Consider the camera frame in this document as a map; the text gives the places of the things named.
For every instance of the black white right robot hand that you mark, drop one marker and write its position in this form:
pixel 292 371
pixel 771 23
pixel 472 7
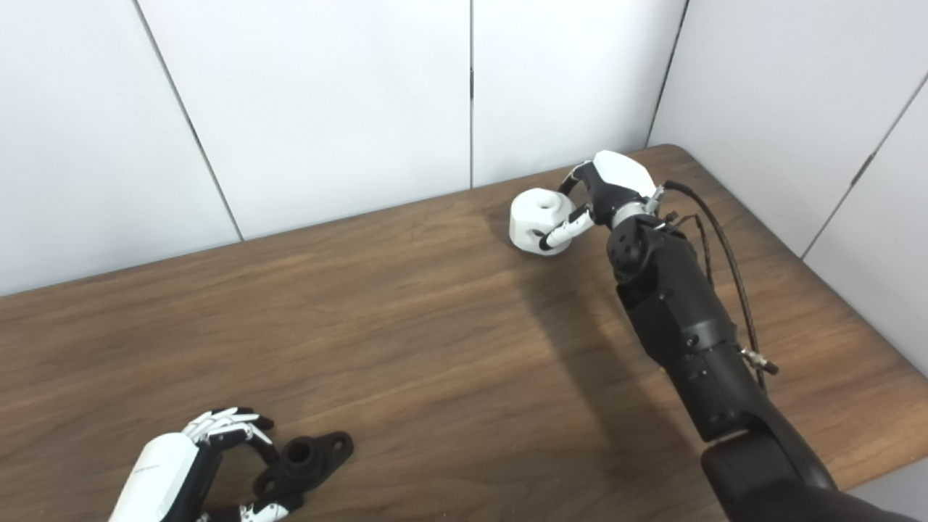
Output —
pixel 616 177

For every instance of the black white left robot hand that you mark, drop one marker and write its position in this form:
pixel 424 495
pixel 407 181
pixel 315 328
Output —
pixel 159 471

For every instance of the round white piece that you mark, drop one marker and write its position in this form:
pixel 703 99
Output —
pixel 529 214

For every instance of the black flanged holder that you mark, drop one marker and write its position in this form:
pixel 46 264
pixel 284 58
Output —
pixel 304 457

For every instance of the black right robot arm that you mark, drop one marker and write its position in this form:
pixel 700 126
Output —
pixel 689 333

